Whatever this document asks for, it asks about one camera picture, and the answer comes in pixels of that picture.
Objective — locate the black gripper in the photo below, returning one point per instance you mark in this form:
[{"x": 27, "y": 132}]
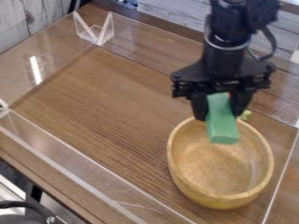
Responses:
[{"x": 228, "y": 68}]

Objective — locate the green rectangular block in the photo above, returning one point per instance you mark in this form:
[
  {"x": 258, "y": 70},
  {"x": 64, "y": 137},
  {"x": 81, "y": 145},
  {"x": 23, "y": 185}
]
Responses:
[{"x": 222, "y": 127}]

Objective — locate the brown wooden bowl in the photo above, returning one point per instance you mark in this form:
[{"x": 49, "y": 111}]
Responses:
[{"x": 222, "y": 176}]

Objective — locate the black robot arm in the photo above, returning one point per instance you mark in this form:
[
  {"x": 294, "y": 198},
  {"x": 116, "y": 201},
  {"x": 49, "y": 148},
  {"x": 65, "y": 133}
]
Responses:
[{"x": 235, "y": 20}]

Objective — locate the red knitted strawberry toy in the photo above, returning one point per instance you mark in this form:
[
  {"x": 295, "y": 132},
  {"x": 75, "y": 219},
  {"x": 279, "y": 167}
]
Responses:
[{"x": 244, "y": 115}]

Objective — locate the clear acrylic corner bracket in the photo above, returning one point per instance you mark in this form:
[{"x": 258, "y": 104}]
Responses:
[{"x": 95, "y": 34}]

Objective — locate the clear acrylic tray wall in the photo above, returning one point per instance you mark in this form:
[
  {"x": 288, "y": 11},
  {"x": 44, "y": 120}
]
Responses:
[{"x": 93, "y": 191}]

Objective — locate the black table clamp mount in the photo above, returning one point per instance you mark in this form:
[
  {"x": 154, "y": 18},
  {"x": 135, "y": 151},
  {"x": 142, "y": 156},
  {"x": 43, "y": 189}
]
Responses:
[{"x": 36, "y": 210}]

